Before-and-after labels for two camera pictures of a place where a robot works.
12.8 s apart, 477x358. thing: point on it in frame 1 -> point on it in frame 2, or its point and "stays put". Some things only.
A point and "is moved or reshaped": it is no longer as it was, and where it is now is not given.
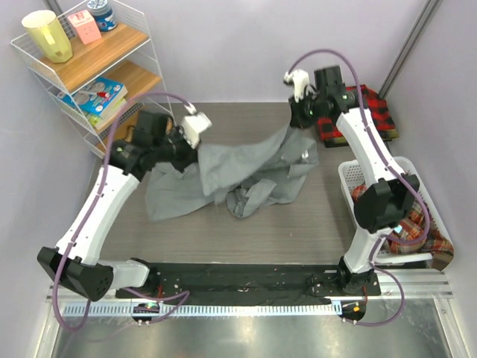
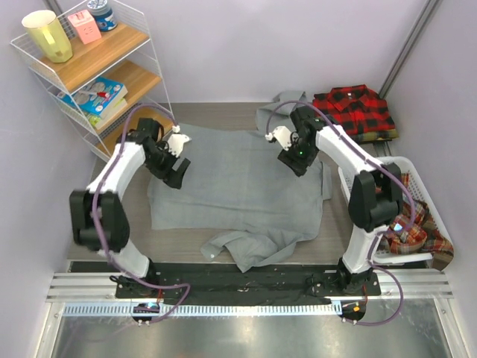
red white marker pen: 100,94 stays put
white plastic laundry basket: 352,177 stays put
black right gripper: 298,120 -> 288,158
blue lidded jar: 100,12 stays put
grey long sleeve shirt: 246,171 is moved or reshaped
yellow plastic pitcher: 48,36 stays put
